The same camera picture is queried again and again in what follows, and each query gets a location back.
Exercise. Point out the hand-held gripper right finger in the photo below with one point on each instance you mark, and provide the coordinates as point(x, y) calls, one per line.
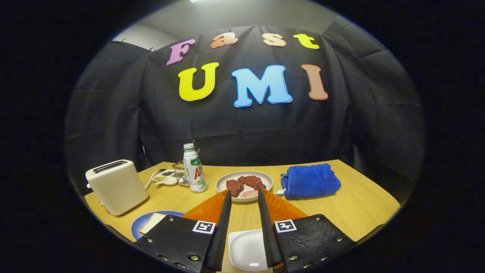
point(267, 235)

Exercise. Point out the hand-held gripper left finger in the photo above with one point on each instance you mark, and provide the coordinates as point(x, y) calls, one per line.
point(221, 235)

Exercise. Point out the toasted bread slice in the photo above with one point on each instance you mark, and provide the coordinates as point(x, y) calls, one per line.
point(151, 223)

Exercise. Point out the white square plate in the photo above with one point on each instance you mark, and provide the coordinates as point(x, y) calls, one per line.
point(246, 250)

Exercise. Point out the pink ham slice on beige plate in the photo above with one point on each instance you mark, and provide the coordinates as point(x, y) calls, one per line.
point(250, 194)

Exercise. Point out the small brown meat piece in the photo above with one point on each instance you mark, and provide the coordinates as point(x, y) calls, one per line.
point(234, 186)

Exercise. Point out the long brown meat piece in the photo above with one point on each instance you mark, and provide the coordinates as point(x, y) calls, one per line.
point(252, 182)

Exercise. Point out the beige round plate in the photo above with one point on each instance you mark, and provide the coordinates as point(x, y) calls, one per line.
point(227, 178)

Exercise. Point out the white drink bottle green cap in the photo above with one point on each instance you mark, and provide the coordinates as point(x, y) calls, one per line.
point(195, 174)

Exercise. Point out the folded blue towel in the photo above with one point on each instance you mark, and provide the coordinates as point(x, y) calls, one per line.
point(310, 182)

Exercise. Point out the white divided grain dish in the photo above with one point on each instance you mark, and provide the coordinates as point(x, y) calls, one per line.
point(163, 179)

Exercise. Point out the blue round plate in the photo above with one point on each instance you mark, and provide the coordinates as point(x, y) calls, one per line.
point(135, 229)

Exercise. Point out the black backdrop cloth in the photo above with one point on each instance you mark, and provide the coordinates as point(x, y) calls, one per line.
point(246, 132)

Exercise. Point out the white toaster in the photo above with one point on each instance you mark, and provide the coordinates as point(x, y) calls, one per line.
point(117, 189)

